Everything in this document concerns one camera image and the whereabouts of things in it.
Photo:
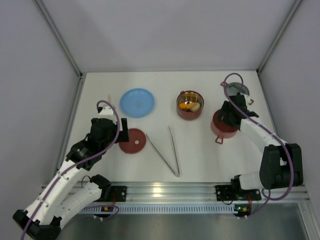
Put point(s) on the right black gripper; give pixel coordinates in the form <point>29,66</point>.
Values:
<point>227,114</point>

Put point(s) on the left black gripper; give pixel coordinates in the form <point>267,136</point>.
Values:
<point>124,129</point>

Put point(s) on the dark red lid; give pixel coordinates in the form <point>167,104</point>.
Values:
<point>137,141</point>

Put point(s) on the pink lunch container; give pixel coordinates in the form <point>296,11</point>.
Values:
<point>221,129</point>

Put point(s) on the beige round food slice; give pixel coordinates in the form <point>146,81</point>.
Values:
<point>195,107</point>

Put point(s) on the dark red lunch container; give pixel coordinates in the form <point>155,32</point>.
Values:
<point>192,96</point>

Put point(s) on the orange round food slice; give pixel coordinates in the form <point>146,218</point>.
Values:
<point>186,105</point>

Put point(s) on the metal tongs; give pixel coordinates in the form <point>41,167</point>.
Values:
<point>176,172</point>

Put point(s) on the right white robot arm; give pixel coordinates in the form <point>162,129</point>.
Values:
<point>281,164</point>

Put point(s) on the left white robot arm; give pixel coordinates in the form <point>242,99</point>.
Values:
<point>45,218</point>

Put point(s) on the grey top lid with clasps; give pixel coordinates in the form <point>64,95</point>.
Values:
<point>236,88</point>

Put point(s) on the blue plate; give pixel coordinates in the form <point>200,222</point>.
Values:
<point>137,102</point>

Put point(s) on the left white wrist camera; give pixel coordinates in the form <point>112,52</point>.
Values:
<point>106,112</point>

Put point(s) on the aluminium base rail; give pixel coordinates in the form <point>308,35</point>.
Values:
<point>163,198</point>

